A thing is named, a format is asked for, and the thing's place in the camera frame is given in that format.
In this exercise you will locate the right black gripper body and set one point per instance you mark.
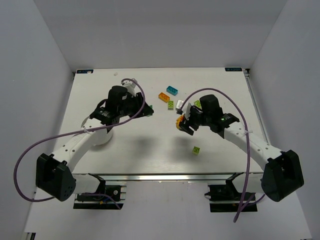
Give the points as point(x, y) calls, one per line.
point(191, 121)

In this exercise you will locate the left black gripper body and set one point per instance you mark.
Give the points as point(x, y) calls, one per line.
point(139, 105)

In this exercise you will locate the orange yellow lego piece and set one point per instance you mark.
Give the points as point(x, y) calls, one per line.
point(178, 121)

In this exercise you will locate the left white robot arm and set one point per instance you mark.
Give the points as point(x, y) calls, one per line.
point(54, 172)

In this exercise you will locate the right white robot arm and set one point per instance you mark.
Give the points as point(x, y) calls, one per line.
point(282, 173)

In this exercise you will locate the lime lego brick upper right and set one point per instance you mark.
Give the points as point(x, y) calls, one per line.
point(197, 104)

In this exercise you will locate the orange long lego brick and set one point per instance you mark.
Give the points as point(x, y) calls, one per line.
point(165, 98)

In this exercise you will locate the lime long lego brick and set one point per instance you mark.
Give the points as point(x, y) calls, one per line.
point(170, 105)

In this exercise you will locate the lime lego brick lower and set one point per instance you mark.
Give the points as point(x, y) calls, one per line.
point(196, 150)

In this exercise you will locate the white divided round container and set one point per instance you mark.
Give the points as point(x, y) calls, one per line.
point(94, 137)

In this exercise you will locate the blue long lego brick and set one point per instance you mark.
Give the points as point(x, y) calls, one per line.
point(171, 90)

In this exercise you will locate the left blue corner label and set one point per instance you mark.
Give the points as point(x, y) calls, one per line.
point(84, 71)

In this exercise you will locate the blue corner label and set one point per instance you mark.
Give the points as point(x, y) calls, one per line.
point(84, 71)
point(233, 69)

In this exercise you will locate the right blue corner label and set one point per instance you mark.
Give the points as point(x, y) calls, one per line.
point(233, 69)

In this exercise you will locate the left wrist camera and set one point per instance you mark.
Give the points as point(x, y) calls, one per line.
point(129, 84)

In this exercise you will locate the aluminium front rail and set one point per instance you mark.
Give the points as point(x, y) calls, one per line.
point(160, 176)

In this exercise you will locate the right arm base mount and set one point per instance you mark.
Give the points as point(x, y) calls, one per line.
point(222, 199)

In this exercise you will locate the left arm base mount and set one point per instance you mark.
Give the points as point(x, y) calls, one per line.
point(112, 198)

